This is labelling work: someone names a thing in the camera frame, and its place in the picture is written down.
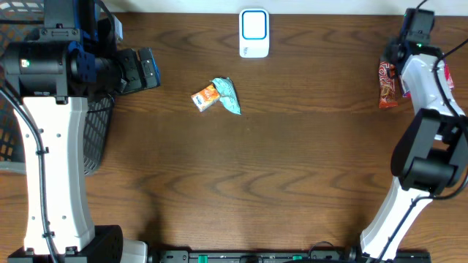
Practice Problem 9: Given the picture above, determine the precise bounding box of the teal snack packet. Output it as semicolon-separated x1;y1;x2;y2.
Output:
211;77;241;115

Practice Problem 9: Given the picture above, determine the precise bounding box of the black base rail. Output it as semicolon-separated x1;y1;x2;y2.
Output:
156;248;432;263

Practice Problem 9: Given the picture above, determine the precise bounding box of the small orange snack packet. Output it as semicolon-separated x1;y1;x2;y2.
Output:
191;84;220;112

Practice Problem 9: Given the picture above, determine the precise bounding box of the white barcode scanner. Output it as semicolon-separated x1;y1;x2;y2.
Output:
238;8;270;58

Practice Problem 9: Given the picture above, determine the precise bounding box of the dark grey plastic mesh basket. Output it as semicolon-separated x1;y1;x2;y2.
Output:
1;1;115;175

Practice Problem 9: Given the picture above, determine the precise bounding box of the purple snack packet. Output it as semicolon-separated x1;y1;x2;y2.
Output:
399;64;455;98

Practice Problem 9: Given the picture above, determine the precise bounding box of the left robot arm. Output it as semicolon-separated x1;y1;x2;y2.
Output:
1;1;161;263

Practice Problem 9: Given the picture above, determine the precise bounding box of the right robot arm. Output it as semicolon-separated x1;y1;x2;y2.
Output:
345;7;467;262

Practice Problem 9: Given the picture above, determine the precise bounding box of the orange-red snack bar wrapper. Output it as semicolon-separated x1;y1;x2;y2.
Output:
378;60;398;109

